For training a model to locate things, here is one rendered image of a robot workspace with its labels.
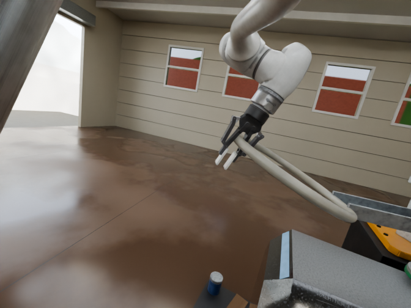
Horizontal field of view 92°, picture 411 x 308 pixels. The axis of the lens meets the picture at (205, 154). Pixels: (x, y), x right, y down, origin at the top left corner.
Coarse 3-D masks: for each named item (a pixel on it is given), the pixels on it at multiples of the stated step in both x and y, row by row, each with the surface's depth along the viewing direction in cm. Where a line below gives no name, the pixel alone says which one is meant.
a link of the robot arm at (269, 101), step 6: (258, 90) 62; (264, 90) 60; (270, 90) 59; (258, 96) 61; (264, 96) 60; (270, 96) 59; (276, 96) 59; (252, 102) 66; (258, 102) 61; (264, 102) 60; (270, 102) 60; (276, 102) 60; (282, 102) 62; (264, 108) 61; (270, 108) 61; (276, 108) 62
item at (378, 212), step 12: (336, 192) 77; (348, 204) 67; (360, 204) 77; (372, 204) 76; (384, 204) 75; (360, 216) 67; (372, 216) 66; (384, 216) 66; (396, 216) 65; (408, 216) 75; (396, 228) 66; (408, 228) 65
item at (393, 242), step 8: (368, 224) 154; (376, 224) 148; (376, 232) 140; (384, 232) 138; (392, 232) 140; (384, 240) 129; (392, 240) 128; (400, 240) 130; (392, 248) 121; (400, 248) 120; (408, 248) 122; (400, 256) 118; (408, 256) 116
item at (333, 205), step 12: (240, 144) 62; (252, 156) 57; (264, 156) 55; (276, 156) 94; (264, 168) 54; (276, 168) 52; (288, 168) 93; (288, 180) 51; (312, 180) 87; (300, 192) 50; (312, 192) 50; (324, 192) 81; (324, 204) 50; (336, 204) 73; (336, 216) 52; (348, 216) 52
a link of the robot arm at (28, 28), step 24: (0, 0) 12; (24, 0) 13; (48, 0) 14; (0, 24) 12; (24, 24) 13; (48, 24) 16; (0, 48) 12; (24, 48) 14; (0, 72) 13; (24, 72) 15; (0, 96) 14; (0, 120) 14
